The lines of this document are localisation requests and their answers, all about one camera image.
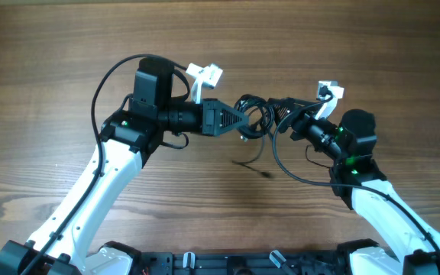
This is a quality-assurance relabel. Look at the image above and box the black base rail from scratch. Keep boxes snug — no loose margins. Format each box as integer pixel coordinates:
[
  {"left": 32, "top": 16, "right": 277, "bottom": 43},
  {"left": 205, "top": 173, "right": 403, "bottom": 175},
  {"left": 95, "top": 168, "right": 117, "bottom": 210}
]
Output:
[{"left": 138, "top": 251, "right": 347, "bottom": 275}]

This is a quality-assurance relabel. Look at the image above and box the thin black usb cable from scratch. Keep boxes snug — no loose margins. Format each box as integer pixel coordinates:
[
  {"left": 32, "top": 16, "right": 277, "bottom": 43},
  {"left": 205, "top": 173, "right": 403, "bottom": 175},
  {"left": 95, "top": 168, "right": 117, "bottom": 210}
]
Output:
[{"left": 231, "top": 129, "right": 274, "bottom": 180}]

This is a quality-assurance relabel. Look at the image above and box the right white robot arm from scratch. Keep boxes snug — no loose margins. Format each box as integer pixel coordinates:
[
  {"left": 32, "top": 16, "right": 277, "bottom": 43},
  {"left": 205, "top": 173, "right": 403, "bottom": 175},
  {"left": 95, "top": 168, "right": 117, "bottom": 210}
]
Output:
[{"left": 268, "top": 99, "right": 440, "bottom": 274}]

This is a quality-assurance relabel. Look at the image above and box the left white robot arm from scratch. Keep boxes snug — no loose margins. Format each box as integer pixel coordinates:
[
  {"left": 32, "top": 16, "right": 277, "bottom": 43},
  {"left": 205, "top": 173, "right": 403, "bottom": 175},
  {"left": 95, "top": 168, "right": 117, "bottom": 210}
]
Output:
[{"left": 0, "top": 54, "right": 248, "bottom": 274}]

